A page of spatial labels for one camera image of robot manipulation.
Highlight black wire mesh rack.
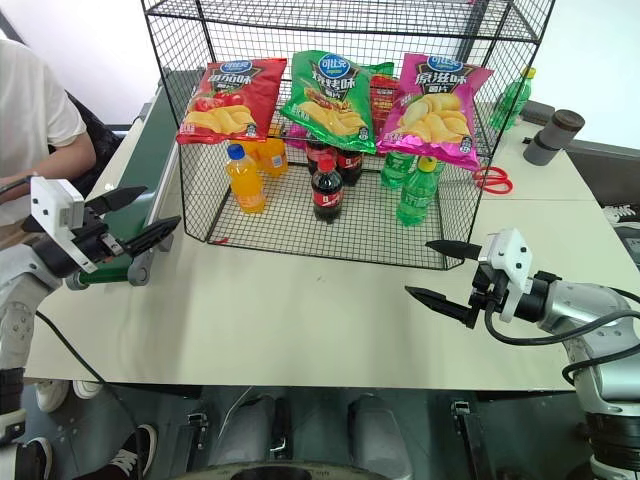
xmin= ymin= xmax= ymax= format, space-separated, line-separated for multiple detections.
xmin=139 ymin=0 xmax=557 ymax=272

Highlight grey cylinder dark top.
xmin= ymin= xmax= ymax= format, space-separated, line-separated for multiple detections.
xmin=522 ymin=108 xmax=587 ymax=167

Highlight green conveyor belt grey frame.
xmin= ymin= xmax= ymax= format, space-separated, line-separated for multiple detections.
xmin=64 ymin=68 xmax=211 ymax=292

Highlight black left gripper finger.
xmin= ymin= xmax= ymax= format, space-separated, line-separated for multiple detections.
xmin=83 ymin=185 xmax=149 ymax=218
xmin=121 ymin=215 xmax=183 ymax=258

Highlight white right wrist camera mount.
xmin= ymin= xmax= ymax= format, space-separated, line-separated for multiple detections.
xmin=477 ymin=228 xmax=534 ymax=324

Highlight person in white t-shirt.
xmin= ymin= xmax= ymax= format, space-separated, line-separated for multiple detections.
xmin=0 ymin=38 xmax=99 ymax=251

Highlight red scissors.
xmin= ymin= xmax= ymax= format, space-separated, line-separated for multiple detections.
xmin=470 ymin=165 xmax=516 ymax=197

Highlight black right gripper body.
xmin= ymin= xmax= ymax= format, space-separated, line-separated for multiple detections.
xmin=466 ymin=262 xmax=510 ymax=330

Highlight black floor cable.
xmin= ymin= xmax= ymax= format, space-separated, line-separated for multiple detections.
xmin=34 ymin=309 xmax=151 ymax=441

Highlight green soda bottle yellow cap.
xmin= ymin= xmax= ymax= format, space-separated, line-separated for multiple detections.
xmin=395 ymin=155 xmax=442 ymax=228
xmin=489 ymin=66 xmax=538 ymax=133

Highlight pink chips bag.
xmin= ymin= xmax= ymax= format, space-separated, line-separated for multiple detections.
xmin=375 ymin=52 xmax=494 ymax=173

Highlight grey metal machine frame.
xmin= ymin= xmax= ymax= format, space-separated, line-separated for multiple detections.
xmin=518 ymin=98 xmax=640 ymax=164

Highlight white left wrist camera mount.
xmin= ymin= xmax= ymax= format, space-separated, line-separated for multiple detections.
xmin=29 ymin=176 xmax=100 ymax=275

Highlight pink snack bag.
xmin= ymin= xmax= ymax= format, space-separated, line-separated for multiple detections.
xmin=284 ymin=123 xmax=314 ymax=152

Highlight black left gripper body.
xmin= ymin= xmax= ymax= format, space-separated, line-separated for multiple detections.
xmin=73 ymin=208 xmax=126 ymax=265

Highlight green chips bag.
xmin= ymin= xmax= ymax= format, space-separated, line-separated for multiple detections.
xmin=278 ymin=49 xmax=378 ymax=156

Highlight red chips bag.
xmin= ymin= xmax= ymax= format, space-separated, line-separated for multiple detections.
xmin=175 ymin=58 xmax=289 ymax=146

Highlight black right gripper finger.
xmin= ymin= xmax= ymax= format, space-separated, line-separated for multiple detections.
xmin=424 ymin=239 xmax=482 ymax=262
xmin=403 ymin=285 xmax=477 ymax=330

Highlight orange soda bottle blue cap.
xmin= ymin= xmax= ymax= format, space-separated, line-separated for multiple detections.
xmin=224 ymin=143 xmax=268 ymax=216

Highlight green snack bag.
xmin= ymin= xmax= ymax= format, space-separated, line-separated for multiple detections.
xmin=356 ymin=61 xmax=396 ymax=84

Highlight black shoe white sole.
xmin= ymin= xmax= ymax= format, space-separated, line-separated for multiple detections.
xmin=106 ymin=423 xmax=159 ymax=479
xmin=13 ymin=436 xmax=54 ymax=480

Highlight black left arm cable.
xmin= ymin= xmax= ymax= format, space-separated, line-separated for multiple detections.
xmin=0 ymin=174 xmax=40 ymax=197

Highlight red snack bag yellow print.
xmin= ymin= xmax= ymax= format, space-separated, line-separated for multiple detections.
xmin=369 ymin=73 xmax=402 ymax=134

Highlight cola bottle red cap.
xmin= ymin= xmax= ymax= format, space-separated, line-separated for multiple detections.
xmin=310 ymin=154 xmax=346 ymax=225

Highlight cola bottle red label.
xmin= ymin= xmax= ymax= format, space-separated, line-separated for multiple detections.
xmin=304 ymin=139 xmax=327 ymax=177
xmin=335 ymin=146 xmax=365 ymax=188

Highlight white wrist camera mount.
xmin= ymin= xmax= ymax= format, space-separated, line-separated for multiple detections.
xmin=477 ymin=228 xmax=534 ymax=324
xmin=29 ymin=176 xmax=100 ymax=275

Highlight black chair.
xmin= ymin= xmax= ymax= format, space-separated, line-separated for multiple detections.
xmin=63 ymin=89 xmax=126 ymax=199

